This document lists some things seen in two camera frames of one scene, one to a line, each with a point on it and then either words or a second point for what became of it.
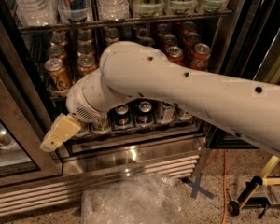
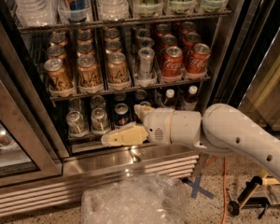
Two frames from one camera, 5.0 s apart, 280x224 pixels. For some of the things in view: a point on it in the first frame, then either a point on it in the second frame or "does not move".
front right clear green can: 102,126 does not move
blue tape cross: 198,188 does not move
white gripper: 77,104 to 157,123
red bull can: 74,2 does not move
